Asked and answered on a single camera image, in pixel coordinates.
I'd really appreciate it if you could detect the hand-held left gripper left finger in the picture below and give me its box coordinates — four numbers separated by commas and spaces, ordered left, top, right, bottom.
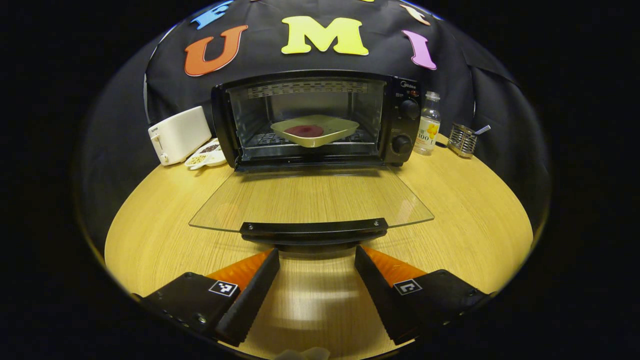
131, 247, 281, 347

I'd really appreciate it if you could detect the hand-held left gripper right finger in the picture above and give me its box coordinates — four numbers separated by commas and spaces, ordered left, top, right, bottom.
354, 245, 496, 346

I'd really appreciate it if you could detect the black electric oven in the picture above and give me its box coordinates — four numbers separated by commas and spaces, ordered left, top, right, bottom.
189, 69, 435, 253

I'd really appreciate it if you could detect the cream square plate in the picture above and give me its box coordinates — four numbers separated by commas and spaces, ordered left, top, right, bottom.
270, 114, 360, 148

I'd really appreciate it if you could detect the red meat slice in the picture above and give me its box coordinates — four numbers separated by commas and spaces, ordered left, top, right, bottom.
284, 125, 325, 138

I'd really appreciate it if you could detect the white divided seed dish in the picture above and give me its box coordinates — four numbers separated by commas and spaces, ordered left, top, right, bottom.
184, 139, 227, 171

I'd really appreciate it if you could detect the clear plastic bottle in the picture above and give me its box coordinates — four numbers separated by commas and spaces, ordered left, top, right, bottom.
413, 91, 442, 156

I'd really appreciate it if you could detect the white toaster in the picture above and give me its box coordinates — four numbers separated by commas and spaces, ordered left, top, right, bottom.
148, 106, 213, 166

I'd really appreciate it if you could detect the wire mesh holder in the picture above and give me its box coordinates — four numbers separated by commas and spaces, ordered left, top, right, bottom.
447, 123, 478, 159

